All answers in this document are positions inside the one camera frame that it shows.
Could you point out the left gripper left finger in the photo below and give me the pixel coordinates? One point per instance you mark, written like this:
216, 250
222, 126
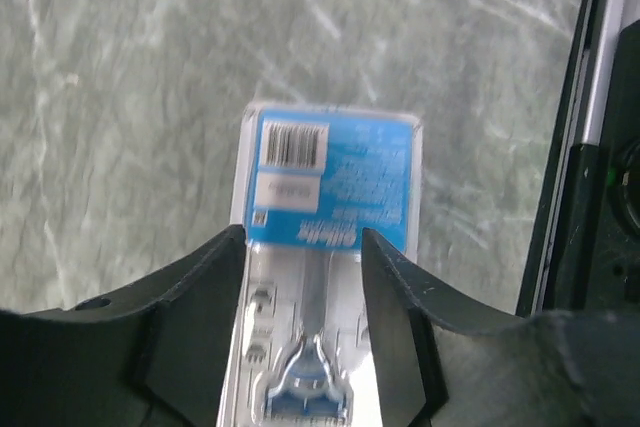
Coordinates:
151, 353

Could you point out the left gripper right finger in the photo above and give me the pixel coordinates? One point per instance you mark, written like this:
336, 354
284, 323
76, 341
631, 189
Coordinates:
442, 358

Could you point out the blue razor blister pack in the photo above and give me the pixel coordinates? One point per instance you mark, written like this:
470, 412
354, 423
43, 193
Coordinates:
309, 180

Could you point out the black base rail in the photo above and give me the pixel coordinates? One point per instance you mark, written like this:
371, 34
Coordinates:
584, 250

